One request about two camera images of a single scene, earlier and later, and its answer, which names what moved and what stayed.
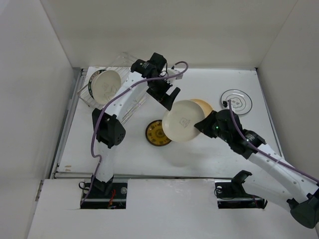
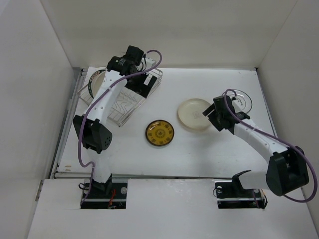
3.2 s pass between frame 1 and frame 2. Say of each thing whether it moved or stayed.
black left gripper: moved
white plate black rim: stayed
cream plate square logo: moved
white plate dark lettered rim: stayed
